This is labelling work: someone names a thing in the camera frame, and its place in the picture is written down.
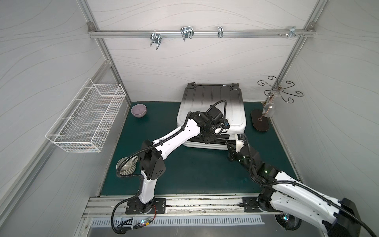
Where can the clear wine glass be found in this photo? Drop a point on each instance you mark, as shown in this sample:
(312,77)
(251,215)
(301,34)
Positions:
(268,110)

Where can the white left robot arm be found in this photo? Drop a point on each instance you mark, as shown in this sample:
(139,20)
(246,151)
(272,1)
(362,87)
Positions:
(152,158)

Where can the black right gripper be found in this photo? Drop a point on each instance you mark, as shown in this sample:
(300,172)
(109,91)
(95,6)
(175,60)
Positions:
(232,150)

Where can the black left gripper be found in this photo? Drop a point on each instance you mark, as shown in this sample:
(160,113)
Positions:
(213,135)

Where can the white vented strip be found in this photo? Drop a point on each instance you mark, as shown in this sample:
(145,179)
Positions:
(172,221)

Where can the black cooling fan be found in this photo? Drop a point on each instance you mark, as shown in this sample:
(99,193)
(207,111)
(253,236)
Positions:
(288,222)

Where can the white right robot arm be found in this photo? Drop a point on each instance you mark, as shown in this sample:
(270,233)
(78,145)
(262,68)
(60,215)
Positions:
(293,199)

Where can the dark oval stand base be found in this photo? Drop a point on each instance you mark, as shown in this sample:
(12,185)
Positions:
(259,121)

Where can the aluminium top crossbar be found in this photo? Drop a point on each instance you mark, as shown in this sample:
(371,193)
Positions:
(171,34)

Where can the purple ceramic bowl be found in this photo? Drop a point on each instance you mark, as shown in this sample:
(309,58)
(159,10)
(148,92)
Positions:
(139,110)

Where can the black and white hardshell suitcase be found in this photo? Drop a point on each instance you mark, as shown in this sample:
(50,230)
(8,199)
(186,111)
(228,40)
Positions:
(199,97)

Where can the grey ribbed ceramic mug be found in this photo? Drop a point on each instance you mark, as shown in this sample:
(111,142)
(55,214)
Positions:
(128,168)

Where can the white wire basket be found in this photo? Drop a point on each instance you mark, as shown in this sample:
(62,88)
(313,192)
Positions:
(83,127)

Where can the metal bracket hook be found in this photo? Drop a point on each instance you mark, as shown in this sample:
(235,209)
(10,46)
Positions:
(220,32)
(292,33)
(187,32)
(155,38)

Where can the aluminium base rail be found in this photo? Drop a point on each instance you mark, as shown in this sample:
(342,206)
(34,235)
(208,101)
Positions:
(177,205)

